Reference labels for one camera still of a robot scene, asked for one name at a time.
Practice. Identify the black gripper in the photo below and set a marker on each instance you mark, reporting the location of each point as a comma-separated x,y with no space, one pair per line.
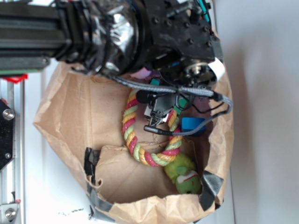
177,40

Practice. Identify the green wooden block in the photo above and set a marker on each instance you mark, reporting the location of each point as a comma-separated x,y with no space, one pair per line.
181,103

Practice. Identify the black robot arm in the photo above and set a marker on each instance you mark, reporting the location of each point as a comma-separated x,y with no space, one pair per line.
102,36

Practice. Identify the blue wooden block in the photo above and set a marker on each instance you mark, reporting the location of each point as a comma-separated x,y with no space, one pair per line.
190,123

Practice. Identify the brown paper bag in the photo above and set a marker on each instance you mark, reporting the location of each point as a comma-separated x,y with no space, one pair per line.
81,118

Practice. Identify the green plush toy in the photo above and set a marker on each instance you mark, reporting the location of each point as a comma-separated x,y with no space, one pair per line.
182,173

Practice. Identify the multicolour rope ring toy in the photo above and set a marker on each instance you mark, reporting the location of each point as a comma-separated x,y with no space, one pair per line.
170,153

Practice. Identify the aluminium frame rail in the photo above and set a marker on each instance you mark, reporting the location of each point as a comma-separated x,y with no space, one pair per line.
11,153

